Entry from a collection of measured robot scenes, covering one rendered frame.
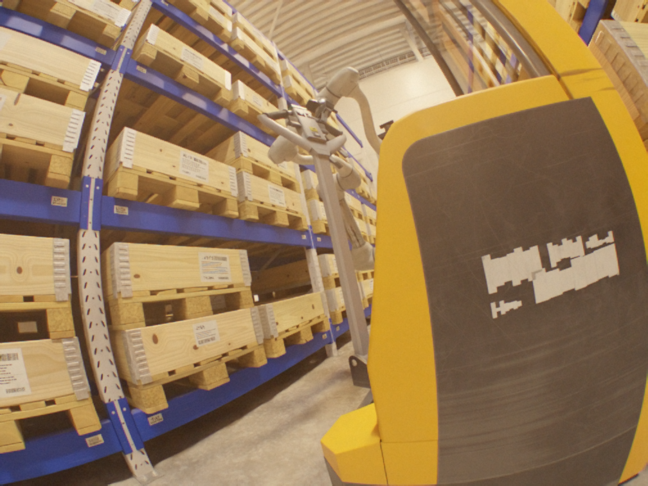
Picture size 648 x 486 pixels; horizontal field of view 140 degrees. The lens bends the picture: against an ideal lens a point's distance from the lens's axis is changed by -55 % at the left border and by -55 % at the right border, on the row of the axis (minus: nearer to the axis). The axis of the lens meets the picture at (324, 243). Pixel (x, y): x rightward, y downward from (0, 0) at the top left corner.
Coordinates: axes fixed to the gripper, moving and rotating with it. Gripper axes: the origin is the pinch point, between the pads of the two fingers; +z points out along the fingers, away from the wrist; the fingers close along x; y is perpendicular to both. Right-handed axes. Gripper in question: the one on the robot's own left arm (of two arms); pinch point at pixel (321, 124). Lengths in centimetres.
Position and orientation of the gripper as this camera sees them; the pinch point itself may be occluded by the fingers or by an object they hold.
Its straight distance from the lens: 121.0
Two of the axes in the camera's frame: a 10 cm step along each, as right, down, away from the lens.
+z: -0.6, 7.8, -6.3
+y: 8.5, 3.7, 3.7
